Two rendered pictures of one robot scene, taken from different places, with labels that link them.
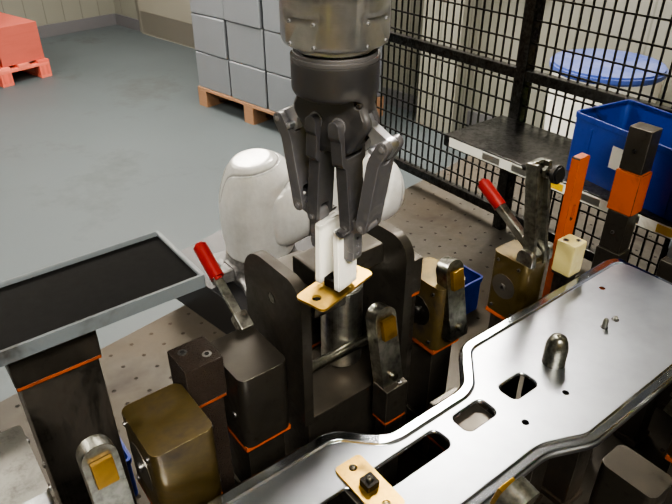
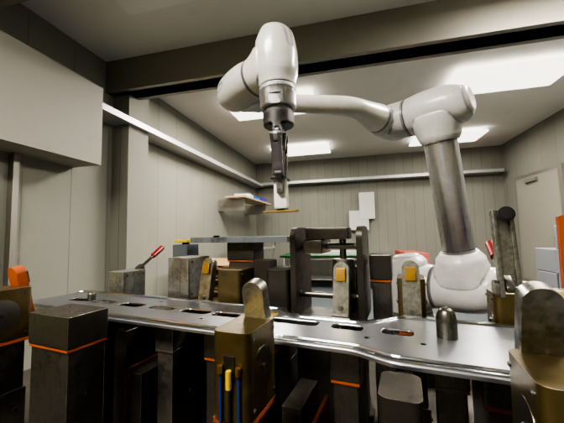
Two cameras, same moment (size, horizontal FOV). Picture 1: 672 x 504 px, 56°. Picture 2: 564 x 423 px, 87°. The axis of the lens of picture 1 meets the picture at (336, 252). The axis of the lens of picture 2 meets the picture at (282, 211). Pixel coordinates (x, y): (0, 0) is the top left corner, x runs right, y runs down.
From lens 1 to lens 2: 0.77 m
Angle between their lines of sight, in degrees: 68
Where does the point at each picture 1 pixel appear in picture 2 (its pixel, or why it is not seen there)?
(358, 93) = (270, 118)
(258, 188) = (398, 265)
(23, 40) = not seen: hidden behind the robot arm
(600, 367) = (484, 351)
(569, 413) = (404, 347)
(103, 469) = (206, 265)
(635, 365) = not seen: hidden behind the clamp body
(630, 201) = not seen: outside the picture
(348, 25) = (263, 96)
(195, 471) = (229, 289)
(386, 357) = (337, 294)
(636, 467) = (403, 384)
